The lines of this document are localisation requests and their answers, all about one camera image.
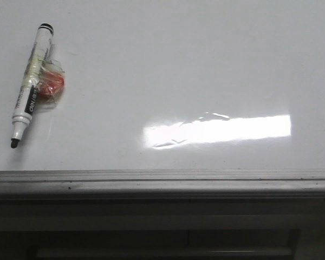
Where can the red magnet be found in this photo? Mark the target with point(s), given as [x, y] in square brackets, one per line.
[51, 85]

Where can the black white whiteboard marker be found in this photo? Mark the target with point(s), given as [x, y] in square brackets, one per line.
[28, 94]

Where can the white whiteboard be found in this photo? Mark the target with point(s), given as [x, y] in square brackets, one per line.
[224, 85]

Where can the dark cabinet below whiteboard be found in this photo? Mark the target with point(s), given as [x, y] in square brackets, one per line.
[187, 229]

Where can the grey aluminium whiteboard frame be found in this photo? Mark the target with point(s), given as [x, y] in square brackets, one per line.
[161, 184]

